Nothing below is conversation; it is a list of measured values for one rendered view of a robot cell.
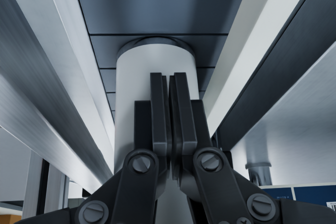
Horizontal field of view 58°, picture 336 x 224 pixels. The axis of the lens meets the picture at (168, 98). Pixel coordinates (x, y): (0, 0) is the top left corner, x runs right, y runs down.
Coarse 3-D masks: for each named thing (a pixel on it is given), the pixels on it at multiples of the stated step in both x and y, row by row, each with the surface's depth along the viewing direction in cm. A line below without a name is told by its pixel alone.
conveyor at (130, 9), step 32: (96, 0) 15; (128, 0) 15; (160, 0) 15; (192, 0) 15; (224, 0) 15; (96, 32) 17; (128, 32) 17; (160, 32) 17; (192, 32) 18; (224, 32) 18
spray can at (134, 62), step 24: (120, 48) 19; (144, 48) 17; (168, 48) 17; (120, 72) 18; (144, 72) 17; (168, 72) 17; (192, 72) 18; (120, 96) 17; (144, 96) 16; (192, 96) 17; (120, 120) 16; (120, 144) 16; (120, 168) 15; (168, 192) 14; (168, 216) 14
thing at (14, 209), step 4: (16, 200) 221; (20, 200) 228; (0, 204) 187; (4, 204) 192; (8, 204) 197; (12, 204) 214; (16, 204) 221; (20, 204) 228; (0, 208) 194; (4, 208) 196; (8, 208) 198; (12, 208) 203; (16, 208) 209; (20, 208) 216; (0, 212) 219; (4, 212) 221; (8, 212) 222; (12, 212) 224; (16, 212) 225; (20, 212) 227
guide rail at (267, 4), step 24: (264, 0) 11; (288, 0) 10; (240, 24) 13; (264, 24) 12; (240, 48) 13; (264, 48) 13; (216, 72) 18; (240, 72) 15; (216, 96) 18; (216, 120) 21
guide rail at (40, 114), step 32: (0, 0) 5; (0, 32) 5; (32, 32) 6; (0, 64) 5; (32, 64) 6; (0, 96) 5; (32, 96) 6; (64, 96) 8; (32, 128) 7; (64, 128) 8; (64, 160) 10; (96, 160) 13
